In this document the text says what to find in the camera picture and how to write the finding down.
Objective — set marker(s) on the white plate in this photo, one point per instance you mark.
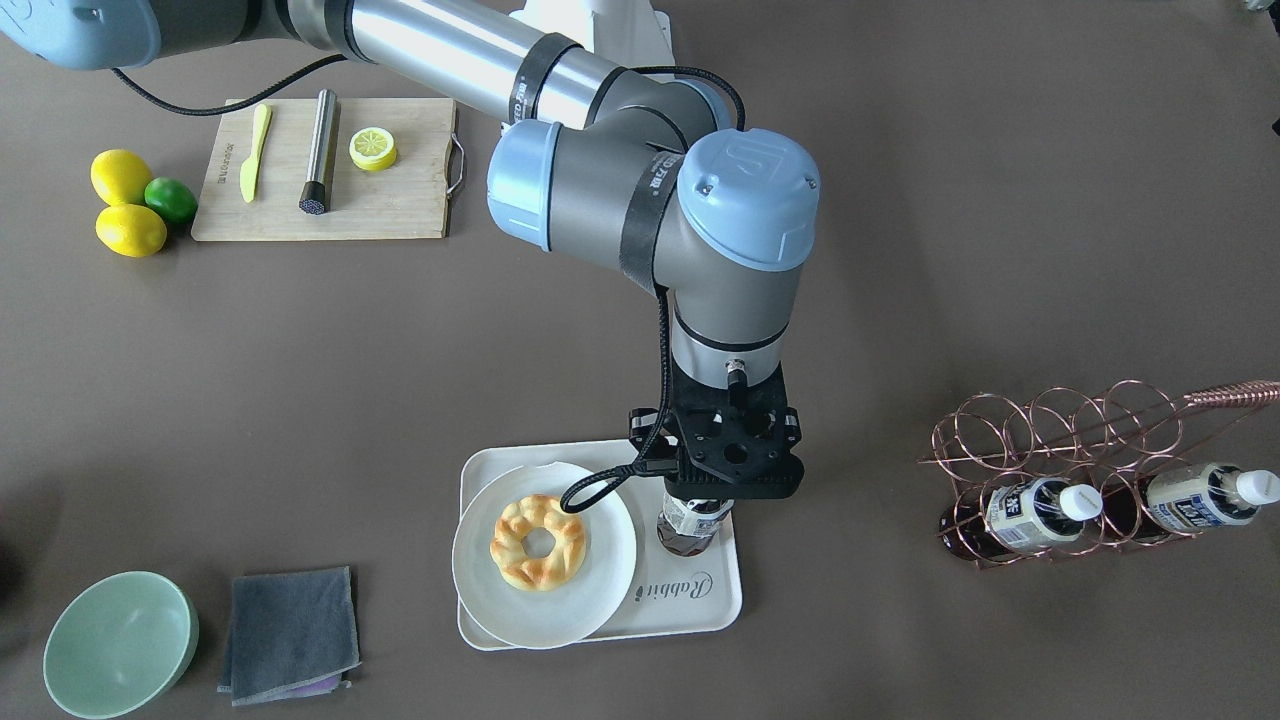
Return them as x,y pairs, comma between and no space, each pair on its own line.
543,620

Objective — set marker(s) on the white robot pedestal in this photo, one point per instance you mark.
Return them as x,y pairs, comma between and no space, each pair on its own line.
629,33

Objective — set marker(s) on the green lime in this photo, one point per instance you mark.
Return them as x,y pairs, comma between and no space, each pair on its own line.
171,199

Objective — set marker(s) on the tea bottle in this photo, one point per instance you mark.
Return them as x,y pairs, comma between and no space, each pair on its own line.
1029,517
687,527

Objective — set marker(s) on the yellow plastic knife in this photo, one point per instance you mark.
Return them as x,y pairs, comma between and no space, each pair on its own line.
249,171

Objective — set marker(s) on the half lemon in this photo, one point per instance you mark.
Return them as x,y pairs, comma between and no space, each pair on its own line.
373,149

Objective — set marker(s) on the tea bottle in rack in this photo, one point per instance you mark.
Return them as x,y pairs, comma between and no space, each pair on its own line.
1029,517

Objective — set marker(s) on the braided ring bread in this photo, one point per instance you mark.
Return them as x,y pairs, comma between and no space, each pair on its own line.
537,546

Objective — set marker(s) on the mint green bowl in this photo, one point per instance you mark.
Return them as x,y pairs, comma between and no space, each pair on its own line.
120,644

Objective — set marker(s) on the grey folded cloth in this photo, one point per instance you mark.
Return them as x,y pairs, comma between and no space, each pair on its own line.
291,635

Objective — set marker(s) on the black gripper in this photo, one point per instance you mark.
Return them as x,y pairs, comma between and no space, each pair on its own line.
640,424

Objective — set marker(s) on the tea bottle rack front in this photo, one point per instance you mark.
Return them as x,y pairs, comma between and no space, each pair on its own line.
1189,500

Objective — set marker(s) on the copper wire bottle rack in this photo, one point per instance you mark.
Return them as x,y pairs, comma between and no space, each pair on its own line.
1131,431

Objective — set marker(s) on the yellow lemon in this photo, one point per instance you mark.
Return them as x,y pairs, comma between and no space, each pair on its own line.
120,177
131,230

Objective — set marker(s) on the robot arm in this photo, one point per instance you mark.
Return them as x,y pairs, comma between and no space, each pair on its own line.
649,172

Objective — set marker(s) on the white serving tray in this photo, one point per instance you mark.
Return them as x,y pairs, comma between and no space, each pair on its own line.
630,586

